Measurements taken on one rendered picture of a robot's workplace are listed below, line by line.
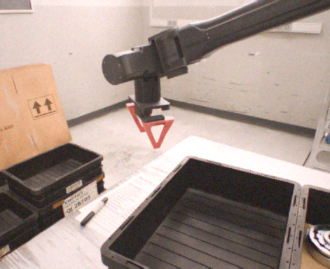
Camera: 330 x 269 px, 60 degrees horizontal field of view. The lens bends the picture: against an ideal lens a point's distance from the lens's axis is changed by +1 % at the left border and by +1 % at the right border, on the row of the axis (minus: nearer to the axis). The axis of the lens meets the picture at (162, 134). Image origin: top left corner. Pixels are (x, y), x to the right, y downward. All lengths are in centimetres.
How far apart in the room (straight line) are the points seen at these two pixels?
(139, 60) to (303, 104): 300
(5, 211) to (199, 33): 139
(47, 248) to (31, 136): 215
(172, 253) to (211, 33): 45
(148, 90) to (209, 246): 37
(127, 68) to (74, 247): 56
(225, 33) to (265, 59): 297
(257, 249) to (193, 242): 14
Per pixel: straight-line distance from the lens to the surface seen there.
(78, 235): 92
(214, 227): 73
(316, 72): 335
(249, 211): 80
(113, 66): 54
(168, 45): 54
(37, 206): 143
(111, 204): 101
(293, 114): 349
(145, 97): 60
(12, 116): 291
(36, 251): 91
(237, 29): 48
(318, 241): 73
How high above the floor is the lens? 132
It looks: 24 degrees down
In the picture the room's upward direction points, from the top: straight up
